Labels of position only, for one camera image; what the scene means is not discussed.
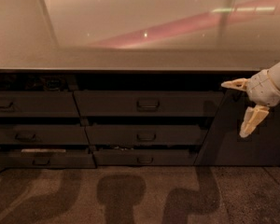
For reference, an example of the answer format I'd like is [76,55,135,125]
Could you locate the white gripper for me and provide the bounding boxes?
[221,69,280,138]

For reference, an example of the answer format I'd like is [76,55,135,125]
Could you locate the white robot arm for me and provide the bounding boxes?
[221,62,280,138]

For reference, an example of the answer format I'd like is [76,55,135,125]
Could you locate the grey drawer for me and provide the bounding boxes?
[0,91,78,118]
[0,125,88,145]
[86,125,207,146]
[0,149,96,169]
[74,91,223,117]
[93,149,197,166]

